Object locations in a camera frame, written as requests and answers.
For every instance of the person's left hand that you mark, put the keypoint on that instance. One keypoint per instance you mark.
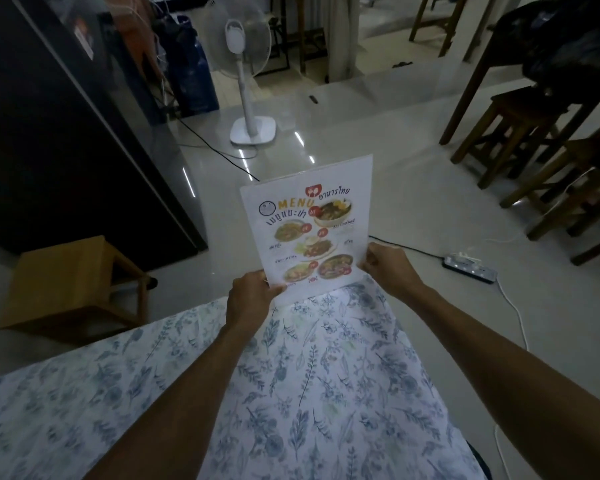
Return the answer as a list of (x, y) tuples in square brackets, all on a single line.
[(247, 302)]

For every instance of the person's right hand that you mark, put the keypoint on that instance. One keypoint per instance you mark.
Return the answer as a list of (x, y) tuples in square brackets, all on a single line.
[(390, 269)]

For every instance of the person's right thumb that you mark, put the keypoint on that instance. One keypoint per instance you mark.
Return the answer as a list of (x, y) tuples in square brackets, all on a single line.
[(367, 257)]

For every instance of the person's left thumb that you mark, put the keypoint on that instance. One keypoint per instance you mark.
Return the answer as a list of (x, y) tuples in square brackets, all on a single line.
[(275, 290)]

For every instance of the laminated food menu card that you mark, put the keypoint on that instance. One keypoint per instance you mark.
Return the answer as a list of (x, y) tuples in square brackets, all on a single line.
[(310, 219)]

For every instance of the person's right forearm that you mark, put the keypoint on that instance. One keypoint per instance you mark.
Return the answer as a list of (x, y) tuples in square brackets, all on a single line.
[(505, 374)]

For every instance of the person's left forearm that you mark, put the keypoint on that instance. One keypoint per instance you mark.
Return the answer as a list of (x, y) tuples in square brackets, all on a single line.
[(180, 394)]

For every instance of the white charger plug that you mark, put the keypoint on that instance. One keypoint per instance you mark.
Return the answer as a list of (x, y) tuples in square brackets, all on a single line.
[(467, 257)]

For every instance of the black power strip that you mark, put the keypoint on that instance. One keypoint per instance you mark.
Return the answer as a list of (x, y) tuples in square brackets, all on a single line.
[(472, 271)]

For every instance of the blue floral tablecloth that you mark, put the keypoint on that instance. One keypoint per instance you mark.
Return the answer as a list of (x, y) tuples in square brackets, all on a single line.
[(330, 394)]

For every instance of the dark wooden stool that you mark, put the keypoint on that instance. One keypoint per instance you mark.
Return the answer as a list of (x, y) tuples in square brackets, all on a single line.
[(580, 194), (515, 114)]

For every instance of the light wooden stool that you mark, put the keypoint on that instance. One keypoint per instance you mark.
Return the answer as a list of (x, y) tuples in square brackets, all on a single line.
[(60, 279)]

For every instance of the dark wooden table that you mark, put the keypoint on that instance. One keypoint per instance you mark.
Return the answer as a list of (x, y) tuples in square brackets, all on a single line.
[(480, 69)]

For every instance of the white standing fan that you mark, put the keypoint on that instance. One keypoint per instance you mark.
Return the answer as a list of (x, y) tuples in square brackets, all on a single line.
[(245, 69)]

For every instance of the beige curtain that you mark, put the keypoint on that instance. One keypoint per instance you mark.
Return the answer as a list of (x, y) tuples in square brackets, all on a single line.
[(342, 34)]

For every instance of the blue bag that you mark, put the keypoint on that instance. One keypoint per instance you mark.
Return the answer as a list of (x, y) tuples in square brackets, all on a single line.
[(190, 69)]

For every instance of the wooden chair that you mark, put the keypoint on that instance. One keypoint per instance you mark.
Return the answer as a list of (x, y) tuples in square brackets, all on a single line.
[(442, 19)]

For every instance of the black refrigerator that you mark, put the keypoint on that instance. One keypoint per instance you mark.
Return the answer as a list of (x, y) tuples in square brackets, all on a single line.
[(55, 134)]

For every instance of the black bag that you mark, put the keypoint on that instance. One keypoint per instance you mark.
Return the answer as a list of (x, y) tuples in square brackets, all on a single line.
[(565, 39)]

